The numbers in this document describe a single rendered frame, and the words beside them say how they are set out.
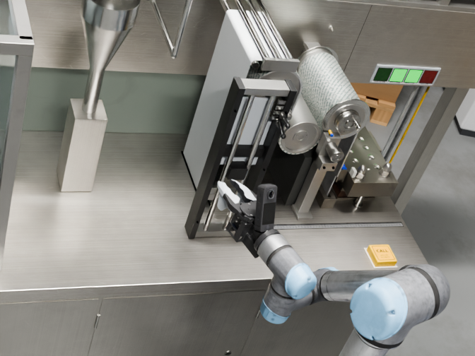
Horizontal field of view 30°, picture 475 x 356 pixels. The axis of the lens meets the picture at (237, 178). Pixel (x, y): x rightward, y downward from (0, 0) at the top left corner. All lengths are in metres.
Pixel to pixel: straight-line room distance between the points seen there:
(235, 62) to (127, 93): 0.44
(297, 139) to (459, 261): 1.92
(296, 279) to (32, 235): 0.77
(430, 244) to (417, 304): 2.52
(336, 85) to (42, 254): 0.96
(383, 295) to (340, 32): 1.22
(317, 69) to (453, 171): 2.32
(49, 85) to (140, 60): 0.27
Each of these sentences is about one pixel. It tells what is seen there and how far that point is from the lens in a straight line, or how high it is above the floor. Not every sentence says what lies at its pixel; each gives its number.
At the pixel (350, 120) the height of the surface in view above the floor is 1.26.
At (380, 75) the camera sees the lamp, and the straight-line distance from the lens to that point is 2.99.
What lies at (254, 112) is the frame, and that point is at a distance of 2.31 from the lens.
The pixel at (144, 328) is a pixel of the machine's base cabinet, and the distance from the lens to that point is 2.58.
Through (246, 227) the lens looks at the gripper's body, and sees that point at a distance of 2.15.
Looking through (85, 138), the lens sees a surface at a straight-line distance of 2.45.
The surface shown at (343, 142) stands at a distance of 2.71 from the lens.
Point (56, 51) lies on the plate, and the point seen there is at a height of 1.20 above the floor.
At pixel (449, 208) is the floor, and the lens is 4.62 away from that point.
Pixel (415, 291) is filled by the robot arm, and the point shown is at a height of 1.46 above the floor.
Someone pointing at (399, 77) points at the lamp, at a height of 1.18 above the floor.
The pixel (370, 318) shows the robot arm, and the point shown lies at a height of 1.40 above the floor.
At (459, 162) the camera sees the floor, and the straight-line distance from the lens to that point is 4.97.
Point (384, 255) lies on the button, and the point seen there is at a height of 0.92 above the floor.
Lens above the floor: 2.65
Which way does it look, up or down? 39 degrees down
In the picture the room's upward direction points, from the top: 20 degrees clockwise
